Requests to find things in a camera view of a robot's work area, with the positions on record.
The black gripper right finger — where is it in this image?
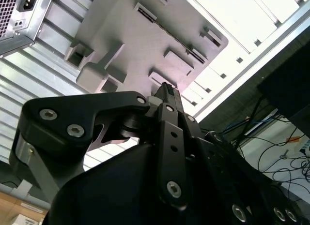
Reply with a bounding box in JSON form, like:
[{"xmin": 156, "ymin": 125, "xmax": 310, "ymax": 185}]
[{"xmin": 170, "ymin": 86, "xmax": 305, "ymax": 225}]

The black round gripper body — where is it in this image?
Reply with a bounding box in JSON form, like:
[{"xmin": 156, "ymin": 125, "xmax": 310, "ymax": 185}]
[{"xmin": 45, "ymin": 141, "xmax": 238, "ymax": 225}]

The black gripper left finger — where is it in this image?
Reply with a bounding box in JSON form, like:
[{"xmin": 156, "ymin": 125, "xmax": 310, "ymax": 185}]
[{"xmin": 19, "ymin": 81, "xmax": 189, "ymax": 210}]

